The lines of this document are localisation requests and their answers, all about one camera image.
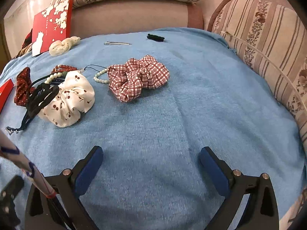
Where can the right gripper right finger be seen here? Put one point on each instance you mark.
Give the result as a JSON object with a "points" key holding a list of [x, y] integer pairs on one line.
{"points": [[261, 210]]}

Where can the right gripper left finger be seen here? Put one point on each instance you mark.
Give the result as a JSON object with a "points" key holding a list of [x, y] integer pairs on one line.
{"points": [[65, 211]]}

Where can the white cherry print scrunchie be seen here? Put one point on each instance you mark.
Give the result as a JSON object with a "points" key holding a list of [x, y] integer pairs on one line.
{"points": [[75, 96]]}

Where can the dark red dotted scrunchie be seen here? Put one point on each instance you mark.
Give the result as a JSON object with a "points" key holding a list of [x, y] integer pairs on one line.
{"points": [[24, 89]]}

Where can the red plaid scrunchie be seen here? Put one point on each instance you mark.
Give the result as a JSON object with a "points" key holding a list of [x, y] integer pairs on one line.
{"points": [[126, 81]]}

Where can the white blue patterned sleeve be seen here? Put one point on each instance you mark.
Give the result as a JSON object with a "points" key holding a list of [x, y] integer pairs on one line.
{"points": [[10, 152]]}

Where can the red tray box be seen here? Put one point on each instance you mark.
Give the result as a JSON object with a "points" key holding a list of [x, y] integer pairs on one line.
{"points": [[5, 90]]}

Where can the blue towel blanket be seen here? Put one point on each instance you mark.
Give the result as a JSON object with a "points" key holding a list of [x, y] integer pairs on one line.
{"points": [[151, 177]]}

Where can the cream knitted scrunchie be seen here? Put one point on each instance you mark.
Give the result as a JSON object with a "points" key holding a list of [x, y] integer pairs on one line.
{"points": [[61, 47]]}

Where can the pile of clothes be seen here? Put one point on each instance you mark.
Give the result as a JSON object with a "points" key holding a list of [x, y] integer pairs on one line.
{"points": [[26, 46]]}

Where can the silver hair clip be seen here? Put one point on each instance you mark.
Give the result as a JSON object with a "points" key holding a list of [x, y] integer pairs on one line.
{"points": [[116, 43]]}

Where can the striped floral pillow right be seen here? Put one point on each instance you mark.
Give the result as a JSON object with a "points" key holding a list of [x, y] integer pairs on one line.
{"points": [[271, 40]]}

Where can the red floral box lid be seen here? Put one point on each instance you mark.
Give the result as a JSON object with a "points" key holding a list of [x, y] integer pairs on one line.
{"points": [[50, 25]]}

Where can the pink padded headboard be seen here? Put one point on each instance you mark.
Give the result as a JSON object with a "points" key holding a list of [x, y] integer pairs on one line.
{"points": [[128, 16]]}

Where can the small pearl bracelet charm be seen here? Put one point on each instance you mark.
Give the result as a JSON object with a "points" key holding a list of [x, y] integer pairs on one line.
{"points": [[100, 72]]}

